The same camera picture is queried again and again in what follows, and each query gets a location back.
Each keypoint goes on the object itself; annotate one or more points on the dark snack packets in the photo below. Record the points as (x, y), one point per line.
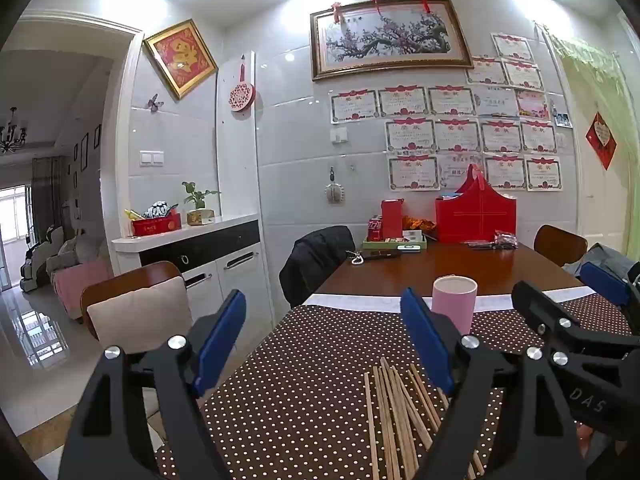
(495, 241)

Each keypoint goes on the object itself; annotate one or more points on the butterfly wall sticker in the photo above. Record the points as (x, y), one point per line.
(154, 102)

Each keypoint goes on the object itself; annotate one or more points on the framed plum blossom picture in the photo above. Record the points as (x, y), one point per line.
(390, 40)

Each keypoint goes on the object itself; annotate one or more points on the hanging white brush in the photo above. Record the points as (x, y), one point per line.
(334, 192)

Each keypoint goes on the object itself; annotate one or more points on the white door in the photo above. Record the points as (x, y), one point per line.
(592, 210)

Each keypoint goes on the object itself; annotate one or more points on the black chandelier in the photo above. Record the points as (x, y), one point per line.
(11, 135)

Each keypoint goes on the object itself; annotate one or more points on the tall red box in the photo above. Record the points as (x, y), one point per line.
(392, 217)

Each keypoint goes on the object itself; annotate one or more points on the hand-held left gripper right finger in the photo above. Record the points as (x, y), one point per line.
(425, 340)

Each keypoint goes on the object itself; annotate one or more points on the grey blue jacket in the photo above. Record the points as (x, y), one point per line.
(605, 257)

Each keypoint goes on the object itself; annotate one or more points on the striped black white object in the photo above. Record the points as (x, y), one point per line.
(157, 209)

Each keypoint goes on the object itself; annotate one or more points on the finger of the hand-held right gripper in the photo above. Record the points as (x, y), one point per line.
(602, 277)
(530, 305)

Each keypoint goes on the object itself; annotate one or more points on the red round hanging ornament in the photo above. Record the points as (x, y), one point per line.
(242, 97)

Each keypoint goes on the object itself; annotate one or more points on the pack of red cans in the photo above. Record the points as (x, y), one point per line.
(375, 230)

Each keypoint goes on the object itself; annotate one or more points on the small wall photo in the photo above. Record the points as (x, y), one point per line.
(563, 120)

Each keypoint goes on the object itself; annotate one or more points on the red box with gold print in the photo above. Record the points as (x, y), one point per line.
(157, 226)

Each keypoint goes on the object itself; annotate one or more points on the potted green plant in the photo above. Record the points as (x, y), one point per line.
(197, 200)

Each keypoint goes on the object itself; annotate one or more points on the green tray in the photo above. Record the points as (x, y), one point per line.
(395, 246)

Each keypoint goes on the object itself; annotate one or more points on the white and black sideboard cabinet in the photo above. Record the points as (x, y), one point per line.
(240, 280)

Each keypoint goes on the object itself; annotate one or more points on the pink cup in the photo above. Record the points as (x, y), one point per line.
(452, 305)

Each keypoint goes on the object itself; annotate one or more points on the red diamond door decoration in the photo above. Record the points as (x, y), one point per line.
(601, 140)

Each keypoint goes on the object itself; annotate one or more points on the orange snack packet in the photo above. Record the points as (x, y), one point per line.
(420, 222)

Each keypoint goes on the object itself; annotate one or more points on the dark window curtain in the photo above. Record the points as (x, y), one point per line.
(47, 195)

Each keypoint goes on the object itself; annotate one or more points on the light green curtain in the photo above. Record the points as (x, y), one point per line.
(595, 75)

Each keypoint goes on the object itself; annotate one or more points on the brown polka dot tablecloth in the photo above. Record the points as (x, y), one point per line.
(300, 385)

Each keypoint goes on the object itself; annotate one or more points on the sofa with pink blanket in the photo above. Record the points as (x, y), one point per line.
(80, 275)

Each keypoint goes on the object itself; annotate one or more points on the balcony window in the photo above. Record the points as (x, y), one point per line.
(12, 230)

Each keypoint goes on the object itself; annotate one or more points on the bunch of wooden chopsticks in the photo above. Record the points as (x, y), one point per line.
(387, 410)

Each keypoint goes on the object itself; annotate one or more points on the bunch of keys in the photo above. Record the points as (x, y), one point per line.
(356, 258)

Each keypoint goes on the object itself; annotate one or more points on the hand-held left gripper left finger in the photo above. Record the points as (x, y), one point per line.
(220, 340)

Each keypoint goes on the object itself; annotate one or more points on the wall of red-trimmed certificates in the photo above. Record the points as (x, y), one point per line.
(450, 135)

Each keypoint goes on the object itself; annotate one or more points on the white wall socket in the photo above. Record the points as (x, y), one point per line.
(340, 135)

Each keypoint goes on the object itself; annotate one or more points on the white light switch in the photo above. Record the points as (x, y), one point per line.
(151, 158)

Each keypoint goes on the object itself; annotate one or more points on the framed red gold picture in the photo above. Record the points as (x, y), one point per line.
(180, 57)

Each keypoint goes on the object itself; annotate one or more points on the red gift bag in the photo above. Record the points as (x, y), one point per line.
(475, 215)

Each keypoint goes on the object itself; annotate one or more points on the wooden chair with cushion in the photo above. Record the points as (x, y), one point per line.
(130, 272)

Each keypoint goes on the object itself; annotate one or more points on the grey massage chair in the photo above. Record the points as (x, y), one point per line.
(40, 260)

